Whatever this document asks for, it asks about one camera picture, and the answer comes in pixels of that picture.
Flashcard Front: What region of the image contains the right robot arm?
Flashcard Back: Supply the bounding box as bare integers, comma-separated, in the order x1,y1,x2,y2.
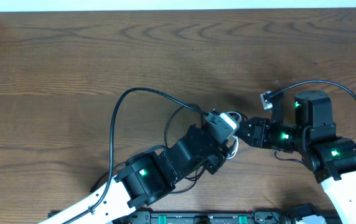
235,90,356,223

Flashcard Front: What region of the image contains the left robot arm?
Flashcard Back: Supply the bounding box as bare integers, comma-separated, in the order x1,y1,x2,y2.
45,125,231,223

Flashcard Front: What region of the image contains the white cable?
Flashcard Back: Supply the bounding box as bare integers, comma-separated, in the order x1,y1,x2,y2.
226,111,241,160

